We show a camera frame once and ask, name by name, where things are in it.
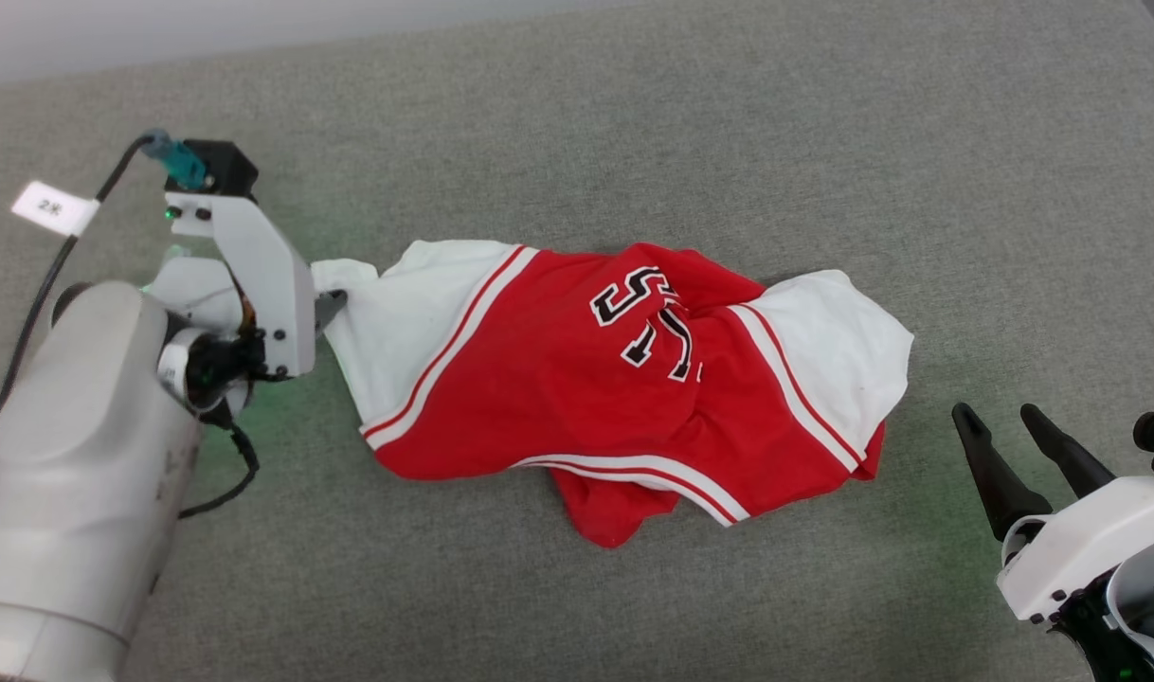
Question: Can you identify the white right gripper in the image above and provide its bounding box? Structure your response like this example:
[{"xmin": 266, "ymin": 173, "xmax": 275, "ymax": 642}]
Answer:
[{"xmin": 951, "ymin": 403, "xmax": 1154, "ymax": 626}]

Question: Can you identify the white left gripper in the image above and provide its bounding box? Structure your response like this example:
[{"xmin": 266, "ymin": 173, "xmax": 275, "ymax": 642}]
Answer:
[{"xmin": 141, "ymin": 189, "xmax": 349, "ymax": 381}]

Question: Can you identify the red and white jersey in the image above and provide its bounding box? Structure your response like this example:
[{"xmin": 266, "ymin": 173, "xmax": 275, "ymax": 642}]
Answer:
[{"xmin": 310, "ymin": 240, "xmax": 915, "ymax": 550}]

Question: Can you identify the teal cable connector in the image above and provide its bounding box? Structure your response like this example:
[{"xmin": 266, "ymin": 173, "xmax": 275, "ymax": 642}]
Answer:
[{"xmin": 141, "ymin": 130, "xmax": 208, "ymax": 190}]

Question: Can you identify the long black camera cable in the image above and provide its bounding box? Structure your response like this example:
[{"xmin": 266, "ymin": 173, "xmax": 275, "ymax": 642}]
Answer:
[{"xmin": 0, "ymin": 133, "xmax": 157, "ymax": 475}]

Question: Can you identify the white cable label tag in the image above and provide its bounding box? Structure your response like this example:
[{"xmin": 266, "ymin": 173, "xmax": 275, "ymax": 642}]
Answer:
[{"xmin": 11, "ymin": 180, "xmax": 100, "ymax": 238}]

